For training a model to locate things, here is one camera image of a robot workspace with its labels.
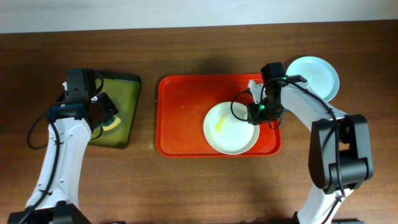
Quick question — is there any red plastic tray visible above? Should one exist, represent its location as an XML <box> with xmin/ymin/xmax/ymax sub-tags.
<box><xmin>155</xmin><ymin>73</ymin><xmax>282</xmax><ymax>159</ymax></box>

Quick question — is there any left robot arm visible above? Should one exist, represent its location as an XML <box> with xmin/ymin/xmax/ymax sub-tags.
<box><xmin>8</xmin><ymin>68</ymin><xmax>118</xmax><ymax>223</ymax></box>

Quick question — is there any black tray with soapy water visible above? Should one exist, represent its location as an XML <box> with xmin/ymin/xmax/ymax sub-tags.
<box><xmin>89</xmin><ymin>71</ymin><xmax>142</xmax><ymax>149</ymax></box>

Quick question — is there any yellow green sponge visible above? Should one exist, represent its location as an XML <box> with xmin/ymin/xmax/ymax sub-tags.
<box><xmin>102</xmin><ymin>115</ymin><xmax>121</xmax><ymax>131</ymax></box>

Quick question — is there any light blue plate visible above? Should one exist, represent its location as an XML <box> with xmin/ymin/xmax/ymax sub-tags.
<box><xmin>286</xmin><ymin>56</ymin><xmax>340</xmax><ymax>101</ymax></box>

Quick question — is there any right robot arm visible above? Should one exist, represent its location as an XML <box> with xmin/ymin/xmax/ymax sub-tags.
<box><xmin>246</xmin><ymin>62</ymin><xmax>374</xmax><ymax>224</ymax></box>

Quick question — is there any white plate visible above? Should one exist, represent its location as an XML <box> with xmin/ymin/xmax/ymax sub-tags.
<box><xmin>203</xmin><ymin>101</ymin><xmax>260</xmax><ymax>155</ymax></box>

